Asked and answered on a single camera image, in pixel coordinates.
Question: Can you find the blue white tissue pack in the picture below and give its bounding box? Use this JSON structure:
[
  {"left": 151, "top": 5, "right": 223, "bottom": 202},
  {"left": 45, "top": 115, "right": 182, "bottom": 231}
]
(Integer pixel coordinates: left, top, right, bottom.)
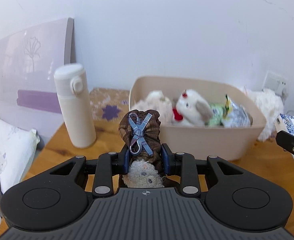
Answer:
[{"left": 274, "top": 114, "right": 294, "bottom": 136}]

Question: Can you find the silver yellow snack packet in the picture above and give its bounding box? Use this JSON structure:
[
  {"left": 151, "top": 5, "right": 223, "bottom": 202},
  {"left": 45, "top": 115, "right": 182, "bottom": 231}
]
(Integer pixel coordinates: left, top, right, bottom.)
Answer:
[{"left": 222, "top": 94, "right": 251, "bottom": 128}]

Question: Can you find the green snack packet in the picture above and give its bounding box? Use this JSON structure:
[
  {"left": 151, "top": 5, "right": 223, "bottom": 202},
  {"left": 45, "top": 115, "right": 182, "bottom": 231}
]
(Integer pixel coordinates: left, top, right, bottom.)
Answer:
[{"left": 207, "top": 103, "right": 225, "bottom": 127}]

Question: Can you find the white brown plush cat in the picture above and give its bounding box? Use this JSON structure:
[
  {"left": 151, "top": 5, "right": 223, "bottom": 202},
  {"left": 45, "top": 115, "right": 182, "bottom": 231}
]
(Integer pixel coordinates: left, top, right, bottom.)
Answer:
[{"left": 172, "top": 89, "right": 214, "bottom": 127}]

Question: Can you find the brown dressed plush bear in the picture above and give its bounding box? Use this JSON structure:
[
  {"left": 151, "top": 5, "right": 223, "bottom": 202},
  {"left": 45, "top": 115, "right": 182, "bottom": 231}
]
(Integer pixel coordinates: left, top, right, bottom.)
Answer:
[{"left": 118, "top": 109, "right": 164, "bottom": 188}]

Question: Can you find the white fluffy plush toy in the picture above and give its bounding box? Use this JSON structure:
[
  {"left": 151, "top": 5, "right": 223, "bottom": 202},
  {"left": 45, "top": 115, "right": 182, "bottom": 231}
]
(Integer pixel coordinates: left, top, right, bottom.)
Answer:
[{"left": 242, "top": 87, "right": 284, "bottom": 141}]

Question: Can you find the white printed pillow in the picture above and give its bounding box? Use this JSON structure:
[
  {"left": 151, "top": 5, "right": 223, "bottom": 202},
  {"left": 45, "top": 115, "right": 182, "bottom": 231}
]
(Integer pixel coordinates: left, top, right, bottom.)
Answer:
[{"left": 0, "top": 119, "right": 40, "bottom": 193}]

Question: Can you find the beige plastic storage bin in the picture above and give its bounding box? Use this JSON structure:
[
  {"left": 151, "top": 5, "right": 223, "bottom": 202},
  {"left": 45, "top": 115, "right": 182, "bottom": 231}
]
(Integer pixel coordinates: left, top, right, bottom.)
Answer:
[{"left": 129, "top": 76, "right": 267, "bottom": 160}]

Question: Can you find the floral patterned table mat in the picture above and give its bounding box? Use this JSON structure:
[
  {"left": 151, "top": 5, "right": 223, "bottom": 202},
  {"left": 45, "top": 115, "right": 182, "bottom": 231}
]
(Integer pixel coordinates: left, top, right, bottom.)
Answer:
[{"left": 90, "top": 88, "right": 130, "bottom": 122}]

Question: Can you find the lilac headboard panel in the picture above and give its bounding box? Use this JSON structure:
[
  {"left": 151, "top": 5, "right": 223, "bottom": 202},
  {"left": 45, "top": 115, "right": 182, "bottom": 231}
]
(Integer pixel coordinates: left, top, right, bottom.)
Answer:
[{"left": 0, "top": 18, "right": 74, "bottom": 138}]

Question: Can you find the white thermos bottle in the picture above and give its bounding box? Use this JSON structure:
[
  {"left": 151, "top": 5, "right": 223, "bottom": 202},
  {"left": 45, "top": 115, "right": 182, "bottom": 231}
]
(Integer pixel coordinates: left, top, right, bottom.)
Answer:
[{"left": 54, "top": 63, "right": 96, "bottom": 148}]

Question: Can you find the pink knitted cloth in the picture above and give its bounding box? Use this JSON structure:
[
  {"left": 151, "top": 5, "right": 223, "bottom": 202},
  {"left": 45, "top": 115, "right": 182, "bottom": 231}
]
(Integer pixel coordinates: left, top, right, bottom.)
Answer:
[{"left": 131, "top": 90, "right": 173, "bottom": 124}]

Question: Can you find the white wall switch socket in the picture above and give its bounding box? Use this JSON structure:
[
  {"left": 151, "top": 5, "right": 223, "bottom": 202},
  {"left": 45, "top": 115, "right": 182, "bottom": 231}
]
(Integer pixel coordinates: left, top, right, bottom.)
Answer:
[{"left": 263, "top": 71, "right": 288, "bottom": 99}]

